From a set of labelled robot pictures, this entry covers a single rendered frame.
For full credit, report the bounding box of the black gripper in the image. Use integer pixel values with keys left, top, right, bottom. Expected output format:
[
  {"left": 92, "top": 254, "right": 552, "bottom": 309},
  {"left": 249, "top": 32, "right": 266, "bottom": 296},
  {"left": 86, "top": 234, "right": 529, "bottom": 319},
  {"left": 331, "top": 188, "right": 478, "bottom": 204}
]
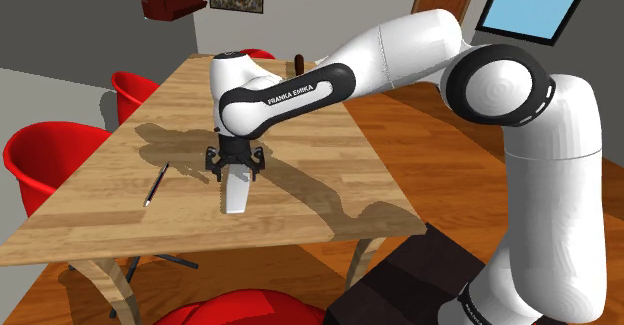
[{"left": 204, "top": 134, "right": 267, "bottom": 184}]

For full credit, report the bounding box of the white flat remote control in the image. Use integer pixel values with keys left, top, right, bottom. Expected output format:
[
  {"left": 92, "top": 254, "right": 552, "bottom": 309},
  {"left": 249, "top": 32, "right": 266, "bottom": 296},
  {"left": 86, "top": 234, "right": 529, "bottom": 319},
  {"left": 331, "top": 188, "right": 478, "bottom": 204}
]
[{"left": 224, "top": 162, "right": 253, "bottom": 215}]

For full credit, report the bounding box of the wooden table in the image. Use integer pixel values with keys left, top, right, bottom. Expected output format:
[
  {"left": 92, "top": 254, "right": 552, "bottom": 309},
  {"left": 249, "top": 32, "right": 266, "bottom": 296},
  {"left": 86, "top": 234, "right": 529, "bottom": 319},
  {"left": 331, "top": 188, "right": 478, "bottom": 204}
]
[{"left": 0, "top": 53, "right": 429, "bottom": 325}]

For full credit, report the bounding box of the black pen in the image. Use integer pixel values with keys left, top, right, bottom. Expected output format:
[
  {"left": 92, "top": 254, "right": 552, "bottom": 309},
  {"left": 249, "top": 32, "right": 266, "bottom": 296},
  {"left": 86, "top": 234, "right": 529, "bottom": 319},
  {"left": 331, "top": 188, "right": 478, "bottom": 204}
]
[{"left": 143, "top": 161, "right": 171, "bottom": 208}]

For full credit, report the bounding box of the red chair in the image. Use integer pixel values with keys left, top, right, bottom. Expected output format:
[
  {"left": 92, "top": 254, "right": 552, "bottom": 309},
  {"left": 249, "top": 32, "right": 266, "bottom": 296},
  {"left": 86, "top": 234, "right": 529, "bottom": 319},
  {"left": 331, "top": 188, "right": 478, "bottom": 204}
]
[
  {"left": 2, "top": 121, "right": 200, "bottom": 320},
  {"left": 110, "top": 70, "right": 162, "bottom": 126},
  {"left": 238, "top": 47, "right": 277, "bottom": 61},
  {"left": 152, "top": 288, "right": 327, "bottom": 325}
]

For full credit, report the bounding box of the dark robot stand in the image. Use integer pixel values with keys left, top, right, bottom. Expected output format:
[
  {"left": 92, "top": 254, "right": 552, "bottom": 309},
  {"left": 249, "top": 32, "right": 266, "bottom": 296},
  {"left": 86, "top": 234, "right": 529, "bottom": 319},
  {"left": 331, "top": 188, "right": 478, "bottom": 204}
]
[{"left": 323, "top": 222, "right": 490, "bottom": 325}]

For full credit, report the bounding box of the black framed window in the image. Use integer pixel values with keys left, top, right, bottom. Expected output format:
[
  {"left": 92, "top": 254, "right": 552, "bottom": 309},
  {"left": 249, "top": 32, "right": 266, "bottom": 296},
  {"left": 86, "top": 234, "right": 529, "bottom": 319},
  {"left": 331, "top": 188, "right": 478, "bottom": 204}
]
[{"left": 474, "top": 0, "right": 599, "bottom": 48}]

